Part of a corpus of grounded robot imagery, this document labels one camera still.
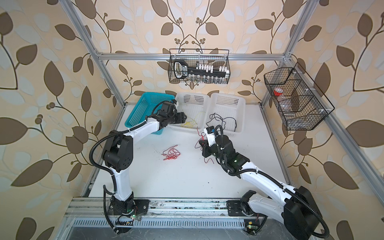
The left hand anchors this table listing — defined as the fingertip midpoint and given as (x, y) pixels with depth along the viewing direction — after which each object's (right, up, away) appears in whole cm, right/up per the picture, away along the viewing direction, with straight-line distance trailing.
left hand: (184, 115), depth 95 cm
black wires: (+21, 0, +10) cm, 24 cm away
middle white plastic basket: (+8, +7, +25) cm, 27 cm away
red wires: (-7, -24, -2) cm, 25 cm away
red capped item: (+53, +12, -14) cm, 56 cm away
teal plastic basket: (-32, +9, +24) cm, 41 cm away
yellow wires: (+2, -7, +13) cm, 15 cm away
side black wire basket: (+60, +5, -21) cm, 64 cm away
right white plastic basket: (+33, +4, +21) cm, 39 cm away
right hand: (+10, -15, -17) cm, 25 cm away
